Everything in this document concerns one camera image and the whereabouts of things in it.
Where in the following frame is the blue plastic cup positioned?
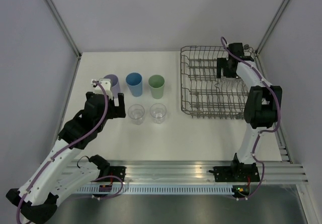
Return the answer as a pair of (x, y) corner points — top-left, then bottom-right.
(126, 72), (143, 97)

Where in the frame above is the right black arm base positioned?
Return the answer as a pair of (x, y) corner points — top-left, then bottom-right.
(208, 163), (260, 183)

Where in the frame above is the grey wire dish rack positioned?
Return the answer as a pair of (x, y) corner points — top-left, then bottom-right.
(180, 46), (248, 119)

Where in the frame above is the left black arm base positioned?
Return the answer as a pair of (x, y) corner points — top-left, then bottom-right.
(99, 166), (126, 183)

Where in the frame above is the aluminium frame post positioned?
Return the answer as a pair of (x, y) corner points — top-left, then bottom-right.
(254, 0), (302, 56)
(35, 0), (83, 58)

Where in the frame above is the left aluminium frame post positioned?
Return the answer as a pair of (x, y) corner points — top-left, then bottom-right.
(35, 0), (83, 58)

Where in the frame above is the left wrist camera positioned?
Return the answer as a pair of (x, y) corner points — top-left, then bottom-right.
(91, 78), (119, 106)

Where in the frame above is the aluminium mounting rail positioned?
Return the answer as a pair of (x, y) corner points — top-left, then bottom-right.
(35, 160), (309, 186)

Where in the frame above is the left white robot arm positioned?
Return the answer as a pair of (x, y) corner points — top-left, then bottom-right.
(6, 92), (126, 223)

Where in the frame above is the purple plastic cup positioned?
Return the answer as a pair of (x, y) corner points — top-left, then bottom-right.
(104, 74), (121, 99)

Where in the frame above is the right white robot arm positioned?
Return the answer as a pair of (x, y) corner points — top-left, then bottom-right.
(216, 37), (282, 164)

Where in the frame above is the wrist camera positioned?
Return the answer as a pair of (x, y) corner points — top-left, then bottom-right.
(243, 44), (254, 56)
(91, 78), (119, 106)

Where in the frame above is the clear glass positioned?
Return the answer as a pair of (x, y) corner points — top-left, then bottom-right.
(128, 104), (145, 125)
(221, 77), (238, 84)
(149, 103), (167, 124)

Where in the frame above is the white slotted cable duct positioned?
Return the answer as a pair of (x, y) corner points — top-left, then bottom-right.
(75, 184), (233, 195)

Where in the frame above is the right aluminium frame post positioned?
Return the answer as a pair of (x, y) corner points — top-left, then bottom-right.
(254, 0), (302, 56)

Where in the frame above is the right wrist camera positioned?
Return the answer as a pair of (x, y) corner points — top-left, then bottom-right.
(243, 44), (254, 56)

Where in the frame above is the green plastic cup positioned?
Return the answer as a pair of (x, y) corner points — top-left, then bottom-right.
(148, 74), (165, 99)

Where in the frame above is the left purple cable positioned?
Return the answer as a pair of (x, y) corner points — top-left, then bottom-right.
(15, 81), (110, 223)

